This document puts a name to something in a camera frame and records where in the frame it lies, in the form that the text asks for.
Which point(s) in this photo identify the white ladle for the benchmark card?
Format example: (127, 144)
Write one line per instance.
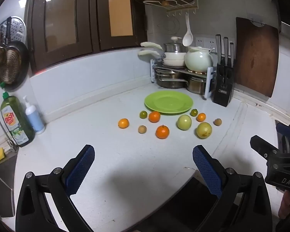
(188, 38)

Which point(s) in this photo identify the steel pot with lid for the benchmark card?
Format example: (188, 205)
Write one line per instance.
(175, 47)

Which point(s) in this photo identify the wide steel pot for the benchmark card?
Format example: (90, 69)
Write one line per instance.
(170, 81)

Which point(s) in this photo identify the cream saucepan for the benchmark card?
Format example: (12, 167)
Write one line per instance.
(175, 55)
(174, 62)

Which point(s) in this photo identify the small green tomato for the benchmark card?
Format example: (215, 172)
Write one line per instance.
(194, 112)

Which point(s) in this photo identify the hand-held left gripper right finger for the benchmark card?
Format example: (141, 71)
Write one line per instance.
(206, 171)

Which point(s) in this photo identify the white pump bottle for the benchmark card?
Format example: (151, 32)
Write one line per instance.
(35, 120)

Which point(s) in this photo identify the large brown cutting board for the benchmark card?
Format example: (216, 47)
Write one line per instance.
(256, 55)

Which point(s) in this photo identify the small green citrus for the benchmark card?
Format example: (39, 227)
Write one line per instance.
(143, 114)

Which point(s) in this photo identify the wooden bead trivet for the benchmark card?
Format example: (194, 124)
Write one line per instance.
(192, 72)

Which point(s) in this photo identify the person's right hand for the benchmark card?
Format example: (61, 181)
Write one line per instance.
(285, 205)

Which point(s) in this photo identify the black scissors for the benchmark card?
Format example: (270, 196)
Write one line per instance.
(226, 73)

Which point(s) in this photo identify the large brass mesh strainer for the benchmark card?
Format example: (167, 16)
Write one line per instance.
(8, 66)

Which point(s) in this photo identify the grey pot rack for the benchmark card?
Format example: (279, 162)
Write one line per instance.
(209, 82)

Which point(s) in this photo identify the chrome sink faucet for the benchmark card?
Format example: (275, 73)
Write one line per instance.
(13, 148)

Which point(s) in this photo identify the small orange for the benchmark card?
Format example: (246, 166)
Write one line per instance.
(201, 117)

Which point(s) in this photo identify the black knife block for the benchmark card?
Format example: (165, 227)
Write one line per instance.
(222, 91)

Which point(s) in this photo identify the steel sink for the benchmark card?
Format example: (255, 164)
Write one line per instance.
(0, 183)

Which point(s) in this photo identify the white ceramic pot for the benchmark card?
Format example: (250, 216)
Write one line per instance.
(198, 59)

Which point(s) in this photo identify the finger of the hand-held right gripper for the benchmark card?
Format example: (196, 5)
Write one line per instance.
(284, 130)
(261, 145)

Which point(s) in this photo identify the green plate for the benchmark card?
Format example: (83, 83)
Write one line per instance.
(169, 101)

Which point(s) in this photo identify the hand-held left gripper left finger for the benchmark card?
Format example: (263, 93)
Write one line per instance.
(81, 169)

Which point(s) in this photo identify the black frying pan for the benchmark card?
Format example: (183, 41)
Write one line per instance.
(20, 60)

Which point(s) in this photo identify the small brown fruit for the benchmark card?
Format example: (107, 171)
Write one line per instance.
(217, 122)
(142, 129)

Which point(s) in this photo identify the perforated steel steamer plate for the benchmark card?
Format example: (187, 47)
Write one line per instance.
(15, 27)

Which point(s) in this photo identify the green dish soap bottle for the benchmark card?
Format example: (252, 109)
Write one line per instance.
(15, 123)

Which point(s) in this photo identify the white wall socket panel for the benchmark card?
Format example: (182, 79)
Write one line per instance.
(204, 42)

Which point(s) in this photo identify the green apple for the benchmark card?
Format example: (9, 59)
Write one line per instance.
(184, 122)

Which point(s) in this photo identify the orange tangerine with stem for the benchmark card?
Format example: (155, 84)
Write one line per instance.
(162, 132)

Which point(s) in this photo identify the brown framed cabinet door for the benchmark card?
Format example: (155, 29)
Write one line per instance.
(60, 19)
(120, 7)

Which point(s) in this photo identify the yellow pear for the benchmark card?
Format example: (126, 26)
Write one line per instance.
(204, 130)

